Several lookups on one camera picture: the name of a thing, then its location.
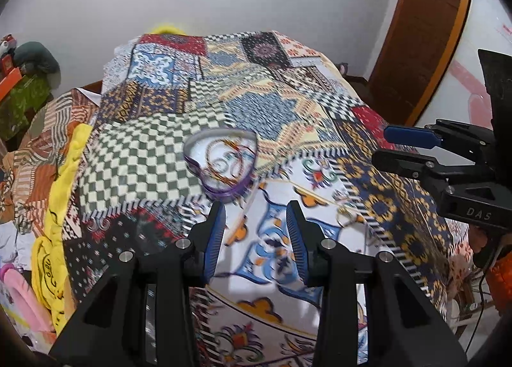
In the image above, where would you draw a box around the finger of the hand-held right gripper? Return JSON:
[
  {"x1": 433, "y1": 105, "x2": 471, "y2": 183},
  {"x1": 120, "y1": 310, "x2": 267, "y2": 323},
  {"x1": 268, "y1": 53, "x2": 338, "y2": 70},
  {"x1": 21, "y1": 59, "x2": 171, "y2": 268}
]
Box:
[
  {"x1": 371, "y1": 150, "x2": 497, "y2": 192},
  {"x1": 383, "y1": 119, "x2": 497, "y2": 151}
]

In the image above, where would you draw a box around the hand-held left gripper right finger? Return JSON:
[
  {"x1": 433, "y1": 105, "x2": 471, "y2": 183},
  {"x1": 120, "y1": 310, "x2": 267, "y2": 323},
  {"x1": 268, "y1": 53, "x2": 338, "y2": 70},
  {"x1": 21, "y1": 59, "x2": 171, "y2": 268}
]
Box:
[{"x1": 286, "y1": 200, "x2": 469, "y2": 367}]

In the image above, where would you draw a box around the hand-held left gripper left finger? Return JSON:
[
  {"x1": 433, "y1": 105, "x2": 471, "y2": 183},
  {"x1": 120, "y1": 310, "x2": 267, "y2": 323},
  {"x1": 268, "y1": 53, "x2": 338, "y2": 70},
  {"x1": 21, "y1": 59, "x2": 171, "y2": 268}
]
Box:
[{"x1": 48, "y1": 201, "x2": 227, "y2": 367}]

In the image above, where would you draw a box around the purple heart-shaped box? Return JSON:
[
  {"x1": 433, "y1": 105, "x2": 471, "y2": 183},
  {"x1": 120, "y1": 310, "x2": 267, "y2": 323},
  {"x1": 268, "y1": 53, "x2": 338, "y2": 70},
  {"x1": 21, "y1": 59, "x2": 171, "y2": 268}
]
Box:
[{"x1": 183, "y1": 129, "x2": 259, "y2": 203}]

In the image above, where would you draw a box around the red string bracelet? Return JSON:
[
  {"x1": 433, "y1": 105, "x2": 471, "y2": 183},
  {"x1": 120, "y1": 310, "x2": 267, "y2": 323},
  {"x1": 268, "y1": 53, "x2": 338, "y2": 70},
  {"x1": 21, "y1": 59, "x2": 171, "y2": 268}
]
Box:
[{"x1": 222, "y1": 142, "x2": 257, "y2": 185}]

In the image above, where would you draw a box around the gold bracelet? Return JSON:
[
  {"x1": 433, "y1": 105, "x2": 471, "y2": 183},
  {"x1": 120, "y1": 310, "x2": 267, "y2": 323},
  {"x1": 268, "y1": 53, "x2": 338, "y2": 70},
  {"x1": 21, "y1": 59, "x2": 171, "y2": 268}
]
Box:
[{"x1": 205, "y1": 138, "x2": 241, "y2": 176}]

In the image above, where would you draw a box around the person's right forearm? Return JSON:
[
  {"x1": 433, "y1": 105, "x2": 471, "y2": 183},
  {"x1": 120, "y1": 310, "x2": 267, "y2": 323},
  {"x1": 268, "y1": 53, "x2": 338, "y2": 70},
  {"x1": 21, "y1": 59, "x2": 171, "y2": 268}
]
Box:
[{"x1": 485, "y1": 255, "x2": 512, "y2": 316}]

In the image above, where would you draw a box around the person's right hand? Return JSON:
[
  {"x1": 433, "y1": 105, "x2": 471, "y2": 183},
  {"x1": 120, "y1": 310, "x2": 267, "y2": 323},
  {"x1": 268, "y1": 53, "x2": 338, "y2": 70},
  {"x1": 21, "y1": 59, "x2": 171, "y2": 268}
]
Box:
[{"x1": 469, "y1": 227, "x2": 487, "y2": 258}]

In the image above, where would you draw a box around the white heart-print sliding door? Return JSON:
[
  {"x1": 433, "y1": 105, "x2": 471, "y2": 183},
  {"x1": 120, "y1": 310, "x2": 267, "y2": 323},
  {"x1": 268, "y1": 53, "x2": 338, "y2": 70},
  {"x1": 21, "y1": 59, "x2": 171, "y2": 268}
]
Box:
[{"x1": 412, "y1": 0, "x2": 512, "y2": 133}]

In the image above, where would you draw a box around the brown wooden door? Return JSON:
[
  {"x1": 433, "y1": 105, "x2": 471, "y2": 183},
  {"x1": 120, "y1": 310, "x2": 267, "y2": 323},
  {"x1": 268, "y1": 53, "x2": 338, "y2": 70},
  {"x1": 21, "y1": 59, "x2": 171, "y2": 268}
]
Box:
[{"x1": 367, "y1": 0, "x2": 476, "y2": 128}]

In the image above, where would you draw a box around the patchwork printed blanket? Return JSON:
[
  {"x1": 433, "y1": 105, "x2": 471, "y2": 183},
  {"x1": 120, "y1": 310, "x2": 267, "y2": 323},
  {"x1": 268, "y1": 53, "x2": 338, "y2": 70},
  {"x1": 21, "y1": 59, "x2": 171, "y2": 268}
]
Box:
[{"x1": 60, "y1": 30, "x2": 472, "y2": 367}]

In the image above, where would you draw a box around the yellow printed cloth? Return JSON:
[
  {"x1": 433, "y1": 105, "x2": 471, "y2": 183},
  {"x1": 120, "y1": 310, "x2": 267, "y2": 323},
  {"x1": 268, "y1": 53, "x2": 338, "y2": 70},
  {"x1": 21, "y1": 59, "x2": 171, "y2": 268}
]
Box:
[{"x1": 31, "y1": 123, "x2": 94, "y2": 334}]

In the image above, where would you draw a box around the striped orange blanket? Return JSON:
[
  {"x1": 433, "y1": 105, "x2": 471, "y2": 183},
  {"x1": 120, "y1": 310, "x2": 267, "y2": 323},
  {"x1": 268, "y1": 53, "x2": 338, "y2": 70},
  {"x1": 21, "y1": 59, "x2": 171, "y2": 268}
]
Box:
[{"x1": 0, "y1": 89, "x2": 101, "y2": 240}]

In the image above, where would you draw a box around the pink plush item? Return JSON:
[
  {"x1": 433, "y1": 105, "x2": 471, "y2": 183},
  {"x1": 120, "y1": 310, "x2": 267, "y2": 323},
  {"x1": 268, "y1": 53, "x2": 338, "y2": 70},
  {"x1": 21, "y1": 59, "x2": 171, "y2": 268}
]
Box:
[{"x1": 0, "y1": 263, "x2": 53, "y2": 332}]

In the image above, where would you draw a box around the yellow pillow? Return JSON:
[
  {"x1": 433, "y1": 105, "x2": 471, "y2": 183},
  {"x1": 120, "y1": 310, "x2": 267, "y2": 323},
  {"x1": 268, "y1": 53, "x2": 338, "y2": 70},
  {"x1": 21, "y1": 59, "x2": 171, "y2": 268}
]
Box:
[{"x1": 150, "y1": 23, "x2": 189, "y2": 37}]

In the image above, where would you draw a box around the green patterned cloth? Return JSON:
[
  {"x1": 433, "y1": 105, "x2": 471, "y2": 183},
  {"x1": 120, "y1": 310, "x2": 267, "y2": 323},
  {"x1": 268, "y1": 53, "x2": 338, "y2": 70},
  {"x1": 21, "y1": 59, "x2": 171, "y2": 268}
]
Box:
[{"x1": 0, "y1": 75, "x2": 53, "y2": 140}]

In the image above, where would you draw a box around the grey-green bag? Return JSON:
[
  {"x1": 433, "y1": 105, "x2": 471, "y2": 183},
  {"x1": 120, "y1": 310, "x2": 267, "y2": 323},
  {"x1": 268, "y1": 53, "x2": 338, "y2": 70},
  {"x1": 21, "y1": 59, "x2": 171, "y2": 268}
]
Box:
[{"x1": 14, "y1": 42, "x2": 61, "y2": 76}]

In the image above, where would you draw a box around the orange box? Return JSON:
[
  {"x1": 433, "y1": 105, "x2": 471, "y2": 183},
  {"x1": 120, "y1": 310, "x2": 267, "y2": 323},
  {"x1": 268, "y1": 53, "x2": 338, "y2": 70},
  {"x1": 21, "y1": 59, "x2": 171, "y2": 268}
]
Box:
[{"x1": 0, "y1": 67, "x2": 23, "y2": 100}]

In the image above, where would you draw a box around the pile of household clutter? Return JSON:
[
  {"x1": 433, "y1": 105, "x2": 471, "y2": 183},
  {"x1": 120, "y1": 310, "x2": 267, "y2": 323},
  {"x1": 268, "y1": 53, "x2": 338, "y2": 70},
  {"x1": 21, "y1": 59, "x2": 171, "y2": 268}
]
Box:
[{"x1": 0, "y1": 34, "x2": 19, "y2": 60}]

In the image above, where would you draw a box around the thin black cable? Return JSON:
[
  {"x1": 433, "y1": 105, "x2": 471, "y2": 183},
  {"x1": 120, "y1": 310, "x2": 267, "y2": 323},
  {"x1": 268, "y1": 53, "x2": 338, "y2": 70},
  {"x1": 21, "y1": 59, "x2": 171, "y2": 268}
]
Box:
[{"x1": 459, "y1": 239, "x2": 505, "y2": 352}]

